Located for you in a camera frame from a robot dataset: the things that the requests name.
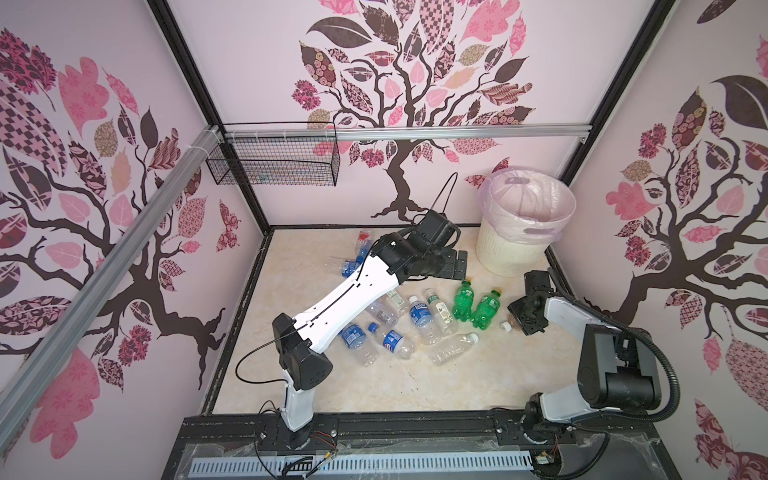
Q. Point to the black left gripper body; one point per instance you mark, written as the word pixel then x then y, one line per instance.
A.
pixel 435 262

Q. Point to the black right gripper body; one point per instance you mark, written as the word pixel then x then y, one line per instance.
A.
pixel 528 322

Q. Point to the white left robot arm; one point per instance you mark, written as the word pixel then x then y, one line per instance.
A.
pixel 301 340

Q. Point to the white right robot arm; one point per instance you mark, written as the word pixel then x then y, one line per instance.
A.
pixel 621 372

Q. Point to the white ribbed waste bin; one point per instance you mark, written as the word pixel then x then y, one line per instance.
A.
pixel 503 257

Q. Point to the pink plastic bin liner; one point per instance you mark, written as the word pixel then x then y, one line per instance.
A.
pixel 526 206

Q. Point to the green soda bottle left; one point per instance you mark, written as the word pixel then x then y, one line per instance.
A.
pixel 463 301

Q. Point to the green soda bottle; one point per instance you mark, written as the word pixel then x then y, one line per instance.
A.
pixel 486 310
pixel 463 301

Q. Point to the green soda bottle right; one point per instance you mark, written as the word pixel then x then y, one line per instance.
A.
pixel 486 310

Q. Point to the Pocari Sweat bottle blue label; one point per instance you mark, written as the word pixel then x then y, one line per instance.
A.
pixel 423 321

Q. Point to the clear bottle white green label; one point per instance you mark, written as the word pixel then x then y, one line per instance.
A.
pixel 398 302

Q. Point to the red blue label bottle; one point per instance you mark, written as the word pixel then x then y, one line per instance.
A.
pixel 364 243

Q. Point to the clear empty bottle white cap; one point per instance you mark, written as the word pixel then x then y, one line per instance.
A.
pixel 452 348

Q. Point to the white cap blue label bottle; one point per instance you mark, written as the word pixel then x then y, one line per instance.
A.
pixel 358 344

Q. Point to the black wire mesh basket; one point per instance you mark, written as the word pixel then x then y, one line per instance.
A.
pixel 296 153

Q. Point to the silver aluminium rail back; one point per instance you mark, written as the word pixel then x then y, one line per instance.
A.
pixel 416 133

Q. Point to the silver aluminium rail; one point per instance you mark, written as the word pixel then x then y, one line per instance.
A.
pixel 416 133
pixel 29 383

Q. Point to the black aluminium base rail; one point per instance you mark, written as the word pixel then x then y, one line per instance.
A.
pixel 503 427

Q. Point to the white slotted cable duct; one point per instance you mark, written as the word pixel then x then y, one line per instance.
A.
pixel 356 465

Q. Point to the silver aluminium rail left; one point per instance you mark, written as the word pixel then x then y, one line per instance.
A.
pixel 29 383

